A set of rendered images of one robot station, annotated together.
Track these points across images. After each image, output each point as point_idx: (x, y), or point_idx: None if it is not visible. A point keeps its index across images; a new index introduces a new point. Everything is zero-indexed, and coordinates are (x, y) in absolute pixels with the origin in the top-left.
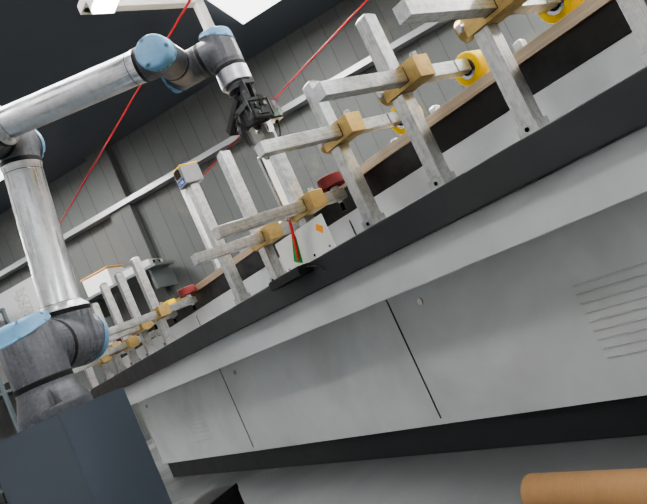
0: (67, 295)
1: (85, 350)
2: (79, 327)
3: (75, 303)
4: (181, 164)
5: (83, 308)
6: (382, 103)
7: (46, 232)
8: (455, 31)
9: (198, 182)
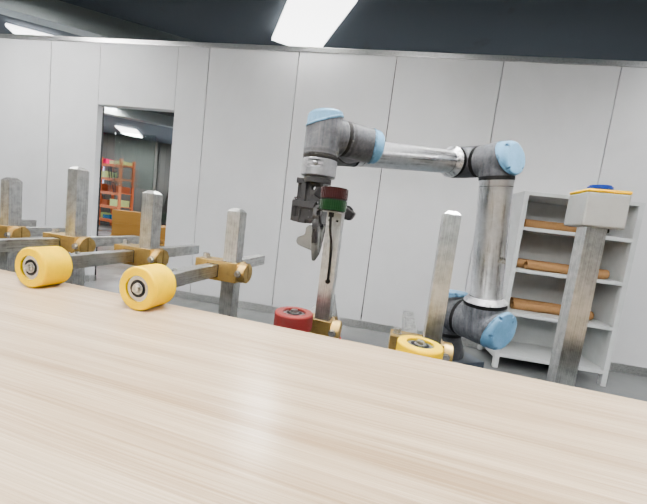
0: (470, 291)
1: (460, 332)
2: (460, 315)
3: (466, 299)
4: (571, 192)
5: (468, 306)
6: (166, 264)
7: (474, 241)
8: (95, 245)
9: (586, 228)
